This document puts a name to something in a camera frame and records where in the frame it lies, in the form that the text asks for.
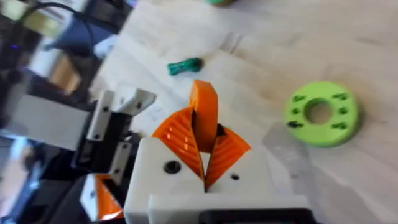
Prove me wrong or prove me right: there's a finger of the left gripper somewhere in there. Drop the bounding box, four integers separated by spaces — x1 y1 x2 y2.
80 142 132 222

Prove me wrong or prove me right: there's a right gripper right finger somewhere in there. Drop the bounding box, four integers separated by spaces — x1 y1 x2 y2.
205 124 282 195

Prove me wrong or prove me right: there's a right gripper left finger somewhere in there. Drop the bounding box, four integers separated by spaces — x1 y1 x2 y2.
124 107 206 224

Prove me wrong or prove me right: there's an orange ribbed wedge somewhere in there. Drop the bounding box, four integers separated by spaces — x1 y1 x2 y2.
188 79 219 154

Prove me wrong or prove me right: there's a green toy vegetable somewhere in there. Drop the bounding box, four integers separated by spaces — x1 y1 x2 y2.
206 0 234 7

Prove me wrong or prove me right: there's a small teal toy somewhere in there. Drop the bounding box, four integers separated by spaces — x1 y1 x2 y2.
167 57 205 77

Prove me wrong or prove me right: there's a green disc with holes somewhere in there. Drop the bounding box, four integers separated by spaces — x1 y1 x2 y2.
283 81 360 148

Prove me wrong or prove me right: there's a black cable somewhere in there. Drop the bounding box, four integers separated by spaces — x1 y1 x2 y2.
18 1 98 58

